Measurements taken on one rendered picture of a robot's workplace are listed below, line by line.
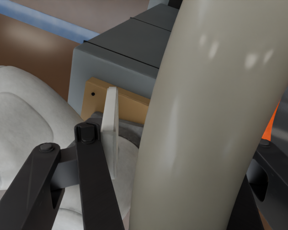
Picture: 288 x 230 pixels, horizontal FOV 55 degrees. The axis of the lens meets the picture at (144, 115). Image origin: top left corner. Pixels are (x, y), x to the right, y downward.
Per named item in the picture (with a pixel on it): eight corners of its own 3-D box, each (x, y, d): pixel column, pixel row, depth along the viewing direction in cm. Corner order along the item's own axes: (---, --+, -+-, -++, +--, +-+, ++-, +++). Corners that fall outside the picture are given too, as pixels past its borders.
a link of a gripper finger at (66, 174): (100, 190, 13) (35, 192, 13) (106, 138, 18) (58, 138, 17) (98, 163, 12) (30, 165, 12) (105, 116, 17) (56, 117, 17)
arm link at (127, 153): (119, 195, 73) (76, 273, 55) (69, 147, 70) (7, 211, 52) (162, 169, 64) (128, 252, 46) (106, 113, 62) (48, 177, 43)
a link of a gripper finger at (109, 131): (116, 180, 15) (102, 180, 15) (118, 123, 21) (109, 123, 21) (115, 130, 14) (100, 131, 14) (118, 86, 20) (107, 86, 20)
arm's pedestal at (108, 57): (213, 112, 151) (186, 232, 85) (130, 80, 158) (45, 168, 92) (256, 22, 124) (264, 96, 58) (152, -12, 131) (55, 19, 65)
